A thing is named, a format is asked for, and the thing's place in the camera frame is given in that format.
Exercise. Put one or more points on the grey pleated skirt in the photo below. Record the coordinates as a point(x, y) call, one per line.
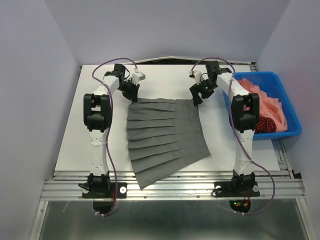
point(164, 136)

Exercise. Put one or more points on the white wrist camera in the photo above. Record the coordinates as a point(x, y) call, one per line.
point(137, 77)
point(197, 76)

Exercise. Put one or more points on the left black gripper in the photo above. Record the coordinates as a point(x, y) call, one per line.
point(133, 95)

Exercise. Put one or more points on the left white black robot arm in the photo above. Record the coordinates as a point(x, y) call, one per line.
point(97, 117)

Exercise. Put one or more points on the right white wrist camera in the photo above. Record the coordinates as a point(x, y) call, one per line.
point(197, 76)

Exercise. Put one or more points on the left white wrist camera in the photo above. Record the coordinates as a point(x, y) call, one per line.
point(137, 77)

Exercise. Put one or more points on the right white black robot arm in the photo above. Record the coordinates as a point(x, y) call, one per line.
point(244, 116)

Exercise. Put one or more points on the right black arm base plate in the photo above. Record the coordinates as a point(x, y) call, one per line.
point(225, 189)

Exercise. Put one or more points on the red polka dot skirt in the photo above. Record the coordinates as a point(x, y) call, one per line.
point(265, 125)

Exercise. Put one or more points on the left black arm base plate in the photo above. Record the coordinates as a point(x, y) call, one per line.
point(117, 190)

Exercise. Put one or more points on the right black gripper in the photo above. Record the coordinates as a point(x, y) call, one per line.
point(195, 89)

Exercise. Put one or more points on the blue plastic bin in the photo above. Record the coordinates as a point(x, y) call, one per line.
point(275, 87)

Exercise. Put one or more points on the pink skirt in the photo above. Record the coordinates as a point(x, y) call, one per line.
point(268, 106)

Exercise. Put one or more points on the aluminium frame rail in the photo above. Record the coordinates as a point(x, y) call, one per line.
point(182, 185)

